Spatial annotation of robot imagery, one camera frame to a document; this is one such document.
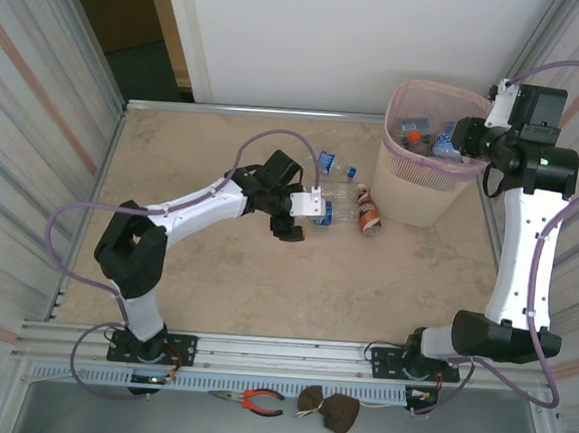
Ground white door frame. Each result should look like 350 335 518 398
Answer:
131 0 222 105

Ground light blue label water bottle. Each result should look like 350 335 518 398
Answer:
429 117 472 164

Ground wide aluminium extrusion rail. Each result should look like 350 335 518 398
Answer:
9 310 559 404

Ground large clear unlabelled bottle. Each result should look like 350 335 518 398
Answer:
318 177 369 206

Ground brown cloth bag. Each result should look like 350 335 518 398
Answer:
295 383 363 433

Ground small circuit board green light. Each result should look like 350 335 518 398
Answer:
128 371 176 388

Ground brown coffee drink bottle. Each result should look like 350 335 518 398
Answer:
350 182 388 240

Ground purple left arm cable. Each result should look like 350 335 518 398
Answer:
34 112 326 415

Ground grey slotted cable duct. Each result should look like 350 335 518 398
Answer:
25 358 410 411

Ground grey metal shelf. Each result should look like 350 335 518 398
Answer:
0 351 575 433

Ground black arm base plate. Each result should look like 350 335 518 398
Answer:
107 328 199 370
369 342 463 386

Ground blue label white cap bottle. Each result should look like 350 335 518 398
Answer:
311 197 365 231

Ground orange handled pliers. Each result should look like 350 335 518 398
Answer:
206 384 287 419

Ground aluminium table edge frame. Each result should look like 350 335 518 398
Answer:
43 89 546 360

